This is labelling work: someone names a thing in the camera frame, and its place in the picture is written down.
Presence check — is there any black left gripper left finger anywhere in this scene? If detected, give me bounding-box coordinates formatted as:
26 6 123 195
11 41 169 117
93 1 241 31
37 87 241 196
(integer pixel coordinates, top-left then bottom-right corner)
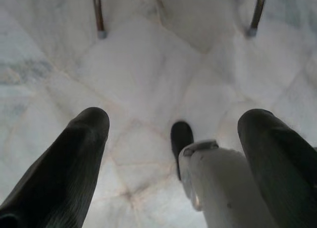
0 107 110 228

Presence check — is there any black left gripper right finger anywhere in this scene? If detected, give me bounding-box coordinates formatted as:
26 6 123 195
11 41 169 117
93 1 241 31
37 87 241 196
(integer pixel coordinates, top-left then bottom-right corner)
237 108 317 228

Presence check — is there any white robot leg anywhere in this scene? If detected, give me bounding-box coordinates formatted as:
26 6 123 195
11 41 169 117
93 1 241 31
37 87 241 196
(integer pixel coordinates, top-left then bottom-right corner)
178 139 278 228

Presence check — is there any black robot foot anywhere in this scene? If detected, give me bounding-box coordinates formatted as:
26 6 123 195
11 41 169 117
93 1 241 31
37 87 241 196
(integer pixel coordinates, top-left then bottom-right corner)
170 121 194 181

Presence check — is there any brown metal chair leg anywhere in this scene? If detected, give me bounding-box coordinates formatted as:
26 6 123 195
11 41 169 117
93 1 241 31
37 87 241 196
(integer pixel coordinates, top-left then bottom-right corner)
92 0 108 39
246 0 267 38

